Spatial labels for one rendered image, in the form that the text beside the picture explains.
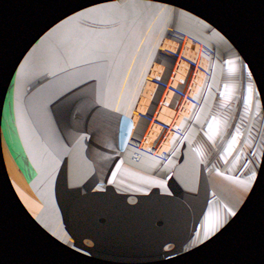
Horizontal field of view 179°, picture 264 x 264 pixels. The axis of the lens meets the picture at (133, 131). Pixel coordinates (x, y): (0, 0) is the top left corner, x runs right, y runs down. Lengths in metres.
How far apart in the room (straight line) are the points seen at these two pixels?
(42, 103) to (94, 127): 0.24
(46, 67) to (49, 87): 0.79
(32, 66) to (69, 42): 0.50
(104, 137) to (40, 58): 1.03
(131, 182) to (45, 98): 0.46
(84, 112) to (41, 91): 0.22
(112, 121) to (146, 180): 0.27
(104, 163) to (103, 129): 0.13
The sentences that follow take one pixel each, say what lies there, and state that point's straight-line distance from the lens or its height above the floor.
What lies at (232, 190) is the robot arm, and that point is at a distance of 0.26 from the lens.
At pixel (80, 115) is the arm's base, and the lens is 0.42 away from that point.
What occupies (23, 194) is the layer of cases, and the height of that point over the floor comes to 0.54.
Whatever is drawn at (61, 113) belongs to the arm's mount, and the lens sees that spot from 0.41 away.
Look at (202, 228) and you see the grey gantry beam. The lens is 2.56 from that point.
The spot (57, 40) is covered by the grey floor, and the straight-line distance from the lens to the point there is 1.21.
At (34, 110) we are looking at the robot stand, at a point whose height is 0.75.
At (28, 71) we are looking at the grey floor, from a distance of 1.09.
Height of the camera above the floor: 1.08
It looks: 4 degrees down
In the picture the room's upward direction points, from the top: 115 degrees clockwise
